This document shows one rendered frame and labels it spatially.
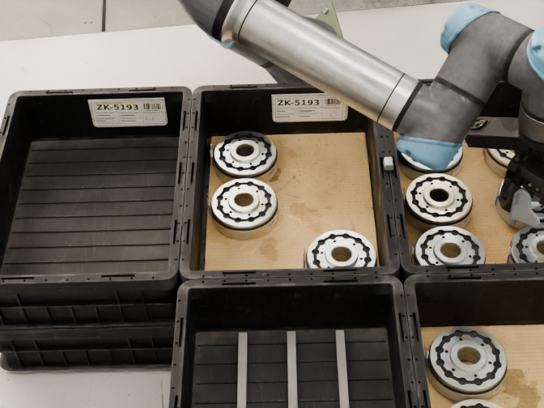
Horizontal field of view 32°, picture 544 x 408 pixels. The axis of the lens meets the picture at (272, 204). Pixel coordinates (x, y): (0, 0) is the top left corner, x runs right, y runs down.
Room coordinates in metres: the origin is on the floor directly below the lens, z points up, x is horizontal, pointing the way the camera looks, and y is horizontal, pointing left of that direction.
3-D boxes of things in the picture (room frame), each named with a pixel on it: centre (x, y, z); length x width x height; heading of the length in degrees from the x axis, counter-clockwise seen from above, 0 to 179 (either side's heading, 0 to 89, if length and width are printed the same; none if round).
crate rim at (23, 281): (0.98, 0.28, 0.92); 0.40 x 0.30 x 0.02; 178
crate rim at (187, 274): (0.97, -0.02, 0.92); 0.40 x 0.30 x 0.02; 178
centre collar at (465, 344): (0.68, -0.25, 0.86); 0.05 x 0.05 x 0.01
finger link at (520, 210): (0.90, -0.37, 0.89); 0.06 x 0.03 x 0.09; 43
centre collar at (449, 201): (0.97, -0.26, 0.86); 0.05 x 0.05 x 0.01
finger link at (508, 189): (0.92, -0.35, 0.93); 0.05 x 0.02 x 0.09; 133
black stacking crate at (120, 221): (0.98, 0.28, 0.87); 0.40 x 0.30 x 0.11; 178
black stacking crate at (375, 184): (0.97, -0.02, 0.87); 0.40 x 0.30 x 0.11; 178
